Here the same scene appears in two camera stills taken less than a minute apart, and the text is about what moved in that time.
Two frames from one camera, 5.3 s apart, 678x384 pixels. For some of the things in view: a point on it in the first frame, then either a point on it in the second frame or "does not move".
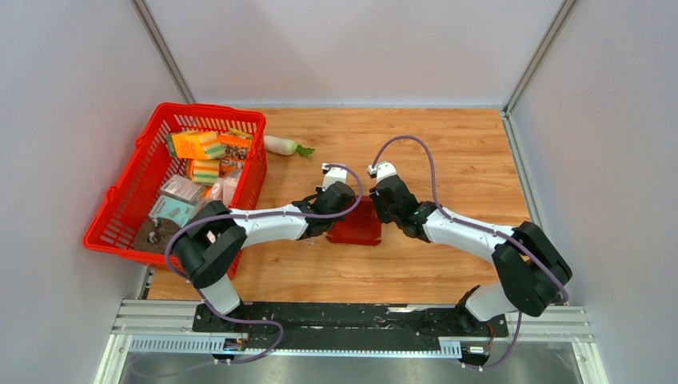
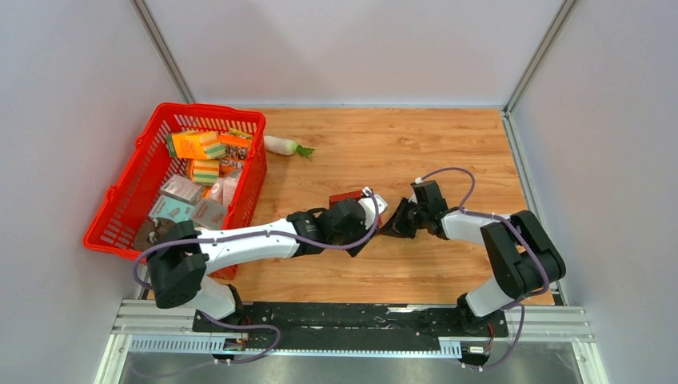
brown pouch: [153, 234] does not move
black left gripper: [320, 192] -> [362, 233]
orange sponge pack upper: [196, 145] does not move
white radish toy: [285, 146] does not move
